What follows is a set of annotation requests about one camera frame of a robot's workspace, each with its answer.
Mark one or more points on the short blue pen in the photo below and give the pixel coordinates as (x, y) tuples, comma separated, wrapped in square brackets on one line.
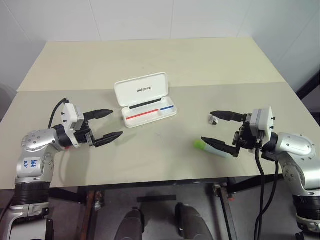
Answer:
[(167, 108)]

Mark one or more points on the black pen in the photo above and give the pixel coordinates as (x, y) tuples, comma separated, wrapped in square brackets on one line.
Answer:
[(145, 103)]

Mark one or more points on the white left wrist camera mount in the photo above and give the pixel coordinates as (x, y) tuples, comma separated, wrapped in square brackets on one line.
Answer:
[(68, 115)]

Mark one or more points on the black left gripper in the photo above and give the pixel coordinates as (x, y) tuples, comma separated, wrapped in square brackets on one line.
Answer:
[(82, 137)]

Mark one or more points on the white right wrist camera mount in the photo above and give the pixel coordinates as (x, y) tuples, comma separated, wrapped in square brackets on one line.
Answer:
[(265, 120)]

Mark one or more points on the green teal marker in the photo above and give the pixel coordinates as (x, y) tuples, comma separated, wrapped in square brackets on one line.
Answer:
[(200, 144)]

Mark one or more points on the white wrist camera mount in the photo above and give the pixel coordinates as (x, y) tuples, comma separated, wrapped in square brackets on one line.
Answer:
[(68, 115), (265, 120)]

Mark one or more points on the black metal frame bar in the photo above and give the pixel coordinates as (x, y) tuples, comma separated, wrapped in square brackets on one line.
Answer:
[(310, 87)]

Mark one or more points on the dark rounded shape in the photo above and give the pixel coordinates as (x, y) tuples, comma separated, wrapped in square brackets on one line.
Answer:
[(190, 222), (131, 225)]

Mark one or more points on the white open pencil case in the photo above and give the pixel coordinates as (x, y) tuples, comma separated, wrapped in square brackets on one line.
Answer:
[(140, 90)]

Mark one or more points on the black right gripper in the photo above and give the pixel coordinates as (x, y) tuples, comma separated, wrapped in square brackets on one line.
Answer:
[(246, 137)]

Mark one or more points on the red pen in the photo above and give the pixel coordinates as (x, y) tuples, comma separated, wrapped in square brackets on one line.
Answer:
[(142, 113)]

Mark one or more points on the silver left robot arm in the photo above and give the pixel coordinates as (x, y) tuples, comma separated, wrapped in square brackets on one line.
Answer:
[(37, 140)]

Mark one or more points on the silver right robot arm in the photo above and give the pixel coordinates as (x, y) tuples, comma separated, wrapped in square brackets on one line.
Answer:
[(295, 145)]

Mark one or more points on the white handwritten label sticker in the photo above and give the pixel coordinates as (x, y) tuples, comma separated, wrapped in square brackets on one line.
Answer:
[(31, 166)]

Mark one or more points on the black table frame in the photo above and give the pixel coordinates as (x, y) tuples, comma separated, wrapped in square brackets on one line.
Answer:
[(175, 182)]

